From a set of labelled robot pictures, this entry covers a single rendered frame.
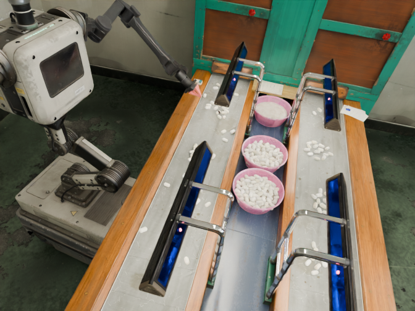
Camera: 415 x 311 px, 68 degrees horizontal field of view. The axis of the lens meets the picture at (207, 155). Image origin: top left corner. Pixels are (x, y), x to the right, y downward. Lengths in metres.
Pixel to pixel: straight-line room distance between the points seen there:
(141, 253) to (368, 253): 1.00
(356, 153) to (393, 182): 1.22
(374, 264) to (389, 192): 1.57
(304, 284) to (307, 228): 0.28
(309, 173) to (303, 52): 0.88
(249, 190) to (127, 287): 0.74
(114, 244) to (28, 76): 0.73
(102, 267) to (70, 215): 0.60
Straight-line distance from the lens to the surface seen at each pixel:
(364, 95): 2.47
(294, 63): 2.32
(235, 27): 2.26
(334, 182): 1.31
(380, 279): 1.56
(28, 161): 2.96
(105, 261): 1.38
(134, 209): 1.49
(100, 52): 3.69
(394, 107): 3.58
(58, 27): 1.36
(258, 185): 1.65
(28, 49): 1.25
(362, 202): 1.77
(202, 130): 1.89
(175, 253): 1.02
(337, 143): 2.07
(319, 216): 1.14
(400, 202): 3.07
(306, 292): 1.42
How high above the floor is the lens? 1.99
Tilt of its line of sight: 46 degrees down
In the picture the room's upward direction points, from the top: 7 degrees clockwise
